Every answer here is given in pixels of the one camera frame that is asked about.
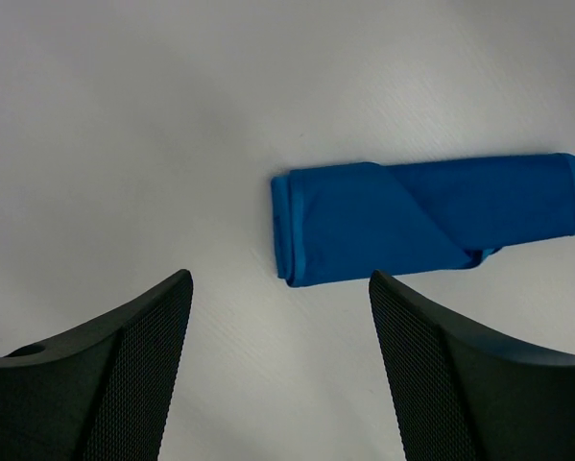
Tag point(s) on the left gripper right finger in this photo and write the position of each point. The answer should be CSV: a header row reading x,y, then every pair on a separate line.
x,y
463,391

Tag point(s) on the blue cloth napkin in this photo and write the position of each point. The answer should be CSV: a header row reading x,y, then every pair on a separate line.
x,y
343,222

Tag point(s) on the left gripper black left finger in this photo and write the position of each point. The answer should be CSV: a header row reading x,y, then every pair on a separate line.
x,y
101,390

